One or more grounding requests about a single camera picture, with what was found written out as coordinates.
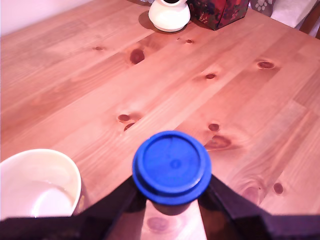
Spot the floral mug with white inside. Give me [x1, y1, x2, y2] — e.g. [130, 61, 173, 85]
[0, 148, 89, 219]

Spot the dark floral tissue box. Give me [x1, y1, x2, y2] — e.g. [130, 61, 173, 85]
[186, 0, 251, 32]

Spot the grey paw print cloth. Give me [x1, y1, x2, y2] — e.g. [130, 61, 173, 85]
[249, 0, 276, 18]

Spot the small white round camera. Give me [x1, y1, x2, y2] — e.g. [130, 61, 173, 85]
[147, 0, 192, 33]

